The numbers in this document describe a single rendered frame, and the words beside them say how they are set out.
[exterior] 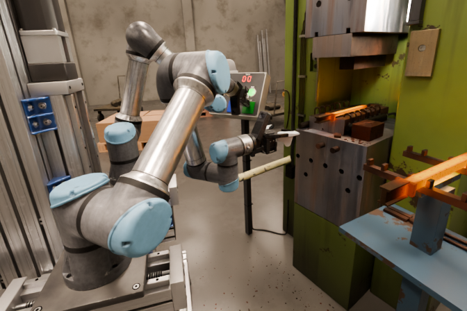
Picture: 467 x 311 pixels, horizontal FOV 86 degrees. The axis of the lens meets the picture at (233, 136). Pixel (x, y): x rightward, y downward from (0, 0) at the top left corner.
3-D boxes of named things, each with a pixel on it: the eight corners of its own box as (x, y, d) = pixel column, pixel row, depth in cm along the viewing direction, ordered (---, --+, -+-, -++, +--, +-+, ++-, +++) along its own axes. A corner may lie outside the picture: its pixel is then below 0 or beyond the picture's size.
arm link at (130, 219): (107, 247, 56) (197, 73, 81) (158, 269, 50) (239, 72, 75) (62, 234, 47) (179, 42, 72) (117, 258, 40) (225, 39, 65)
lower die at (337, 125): (343, 135, 117) (345, 118, 115) (308, 128, 133) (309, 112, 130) (386, 120, 140) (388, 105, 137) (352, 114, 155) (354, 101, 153)
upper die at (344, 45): (350, 56, 107) (352, 32, 104) (311, 57, 122) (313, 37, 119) (396, 53, 129) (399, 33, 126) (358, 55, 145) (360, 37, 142)
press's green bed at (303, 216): (347, 312, 130) (356, 237, 116) (292, 266, 160) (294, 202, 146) (397, 260, 160) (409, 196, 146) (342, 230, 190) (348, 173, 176)
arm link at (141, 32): (135, 9, 87) (234, 100, 105) (138, 14, 97) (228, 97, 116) (114, 35, 87) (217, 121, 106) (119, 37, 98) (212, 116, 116)
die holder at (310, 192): (356, 237, 116) (367, 146, 102) (294, 201, 146) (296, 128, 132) (409, 196, 146) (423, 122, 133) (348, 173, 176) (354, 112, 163)
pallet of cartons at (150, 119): (187, 131, 475) (185, 107, 461) (184, 148, 385) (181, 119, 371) (116, 137, 461) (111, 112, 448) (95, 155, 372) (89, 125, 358)
